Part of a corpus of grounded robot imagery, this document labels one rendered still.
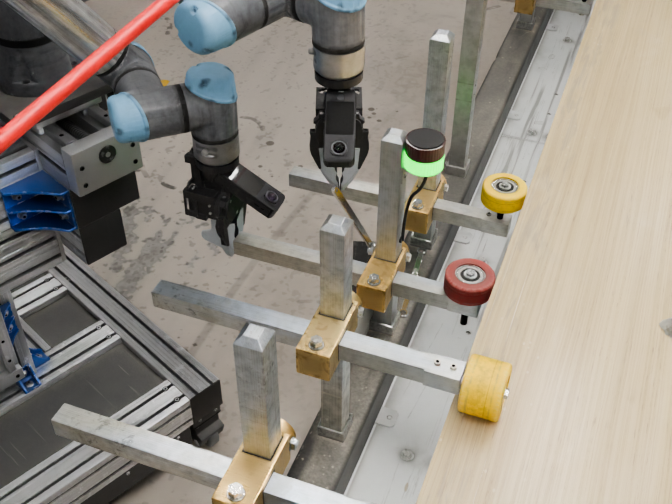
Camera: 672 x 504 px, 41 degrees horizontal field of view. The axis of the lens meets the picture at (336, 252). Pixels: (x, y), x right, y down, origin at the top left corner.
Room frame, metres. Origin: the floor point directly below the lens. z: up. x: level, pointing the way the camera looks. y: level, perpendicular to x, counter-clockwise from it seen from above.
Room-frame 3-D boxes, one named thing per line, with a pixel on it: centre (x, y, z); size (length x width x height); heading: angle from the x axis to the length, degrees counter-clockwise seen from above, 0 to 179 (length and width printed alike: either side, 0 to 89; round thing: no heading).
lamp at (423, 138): (1.11, -0.13, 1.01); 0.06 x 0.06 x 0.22; 69
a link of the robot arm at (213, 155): (1.19, 0.19, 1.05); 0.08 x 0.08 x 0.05
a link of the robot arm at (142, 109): (1.17, 0.29, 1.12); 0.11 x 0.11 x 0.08; 21
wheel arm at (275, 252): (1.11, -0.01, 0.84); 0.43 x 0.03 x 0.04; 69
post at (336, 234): (0.89, 0.00, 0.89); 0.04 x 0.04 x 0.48; 69
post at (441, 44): (1.36, -0.18, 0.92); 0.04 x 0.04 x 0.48; 69
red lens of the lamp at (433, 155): (1.11, -0.13, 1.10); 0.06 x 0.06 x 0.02
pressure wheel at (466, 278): (1.04, -0.21, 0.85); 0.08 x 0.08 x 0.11
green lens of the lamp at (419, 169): (1.11, -0.13, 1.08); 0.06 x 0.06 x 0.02
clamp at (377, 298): (1.11, -0.08, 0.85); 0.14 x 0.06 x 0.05; 159
